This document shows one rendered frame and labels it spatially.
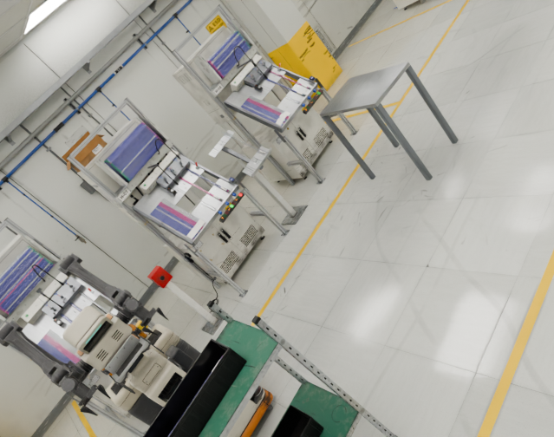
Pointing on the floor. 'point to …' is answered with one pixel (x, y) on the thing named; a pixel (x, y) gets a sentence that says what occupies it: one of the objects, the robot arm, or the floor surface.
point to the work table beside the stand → (355, 99)
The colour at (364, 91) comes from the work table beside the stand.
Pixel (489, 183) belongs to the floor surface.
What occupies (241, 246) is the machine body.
